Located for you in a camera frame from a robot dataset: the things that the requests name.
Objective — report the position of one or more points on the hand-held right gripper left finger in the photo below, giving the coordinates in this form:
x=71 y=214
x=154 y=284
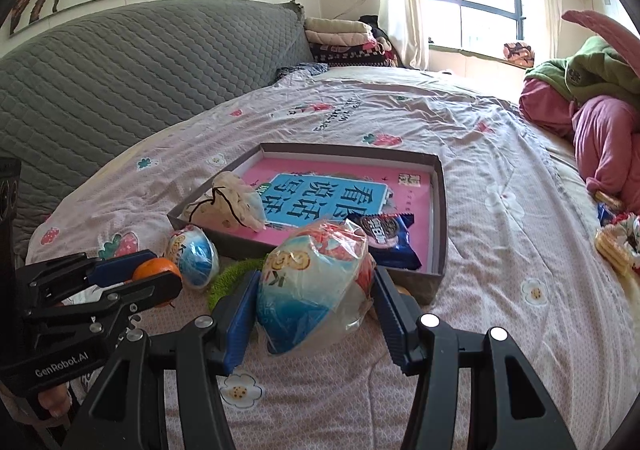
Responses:
x=241 y=325

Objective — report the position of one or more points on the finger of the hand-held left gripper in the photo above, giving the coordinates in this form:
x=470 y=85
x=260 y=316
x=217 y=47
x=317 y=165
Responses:
x=155 y=287
x=120 y=266

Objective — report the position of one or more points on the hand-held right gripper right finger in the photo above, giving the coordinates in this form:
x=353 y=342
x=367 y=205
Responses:
x=395 y=325

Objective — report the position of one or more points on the orange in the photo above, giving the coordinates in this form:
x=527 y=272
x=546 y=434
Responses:
x=152 y=269

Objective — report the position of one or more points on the grey shallow cardboard box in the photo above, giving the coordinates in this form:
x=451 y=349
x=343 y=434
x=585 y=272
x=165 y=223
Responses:
x=425 y=287

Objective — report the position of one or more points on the blue white egg toy packet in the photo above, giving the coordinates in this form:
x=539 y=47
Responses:
x=195 y=255

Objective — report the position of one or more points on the red white egg toy packet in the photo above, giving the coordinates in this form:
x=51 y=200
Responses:
x=315 y=280

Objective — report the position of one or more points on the person's left hand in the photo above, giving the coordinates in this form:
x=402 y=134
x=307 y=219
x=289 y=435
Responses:
x=52 y=402

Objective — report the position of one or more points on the blue cookie packet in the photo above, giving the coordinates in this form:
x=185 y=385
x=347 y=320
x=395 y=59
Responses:
x=395 y=250

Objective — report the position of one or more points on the pink book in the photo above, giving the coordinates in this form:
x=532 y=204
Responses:
x=410 y=210

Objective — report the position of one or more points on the grey quilted headboard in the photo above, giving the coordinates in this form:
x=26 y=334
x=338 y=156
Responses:
x=125 y=80

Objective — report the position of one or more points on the yellow biscuit packet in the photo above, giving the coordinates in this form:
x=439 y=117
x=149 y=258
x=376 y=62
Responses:
x=612 y=247

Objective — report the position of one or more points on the small blue snack packet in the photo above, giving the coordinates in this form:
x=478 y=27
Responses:
x=606 y=215

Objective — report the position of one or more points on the orange snack packet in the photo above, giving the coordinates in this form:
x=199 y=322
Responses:
x=609 y=199

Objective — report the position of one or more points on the dark floral cloth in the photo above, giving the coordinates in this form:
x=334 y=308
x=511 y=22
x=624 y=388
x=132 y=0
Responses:
x=295 y=71

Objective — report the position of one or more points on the dark checkered folded blanket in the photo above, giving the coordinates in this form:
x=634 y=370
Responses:
x=350 y=55

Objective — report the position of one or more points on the pink folded blanket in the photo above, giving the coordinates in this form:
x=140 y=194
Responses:
x=340 y=38

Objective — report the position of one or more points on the patterned cloth on windowsill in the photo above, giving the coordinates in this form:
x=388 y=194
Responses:
x=519 y=54

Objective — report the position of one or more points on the cream folded blanket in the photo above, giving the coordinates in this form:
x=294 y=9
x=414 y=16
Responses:
x=335 y=25

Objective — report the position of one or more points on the green garment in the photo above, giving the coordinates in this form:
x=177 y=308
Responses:
x=585 y=70

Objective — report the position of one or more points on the pink quilted pad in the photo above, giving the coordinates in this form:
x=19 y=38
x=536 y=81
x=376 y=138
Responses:
x=607 y=30

